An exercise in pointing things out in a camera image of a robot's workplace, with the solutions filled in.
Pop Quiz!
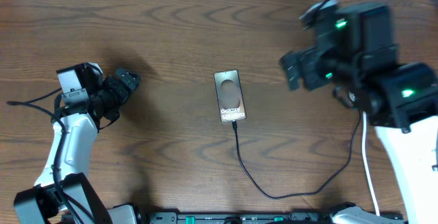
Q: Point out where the black charger cable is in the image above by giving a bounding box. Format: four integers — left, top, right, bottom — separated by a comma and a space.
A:
231, 109, 363, 200

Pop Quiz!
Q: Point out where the Samsung Galaxy smartphone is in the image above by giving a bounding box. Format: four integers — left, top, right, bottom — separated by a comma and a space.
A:
214, 69, 246, 123

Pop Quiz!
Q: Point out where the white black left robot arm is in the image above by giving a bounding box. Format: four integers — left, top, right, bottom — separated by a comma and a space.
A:
14, 62, 145, 223

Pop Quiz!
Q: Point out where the white power strip cord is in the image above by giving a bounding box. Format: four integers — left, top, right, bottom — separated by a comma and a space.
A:
361, 110, 381, 217

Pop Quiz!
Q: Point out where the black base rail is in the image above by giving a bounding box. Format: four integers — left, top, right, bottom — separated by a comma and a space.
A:
136, 212, 334, 224

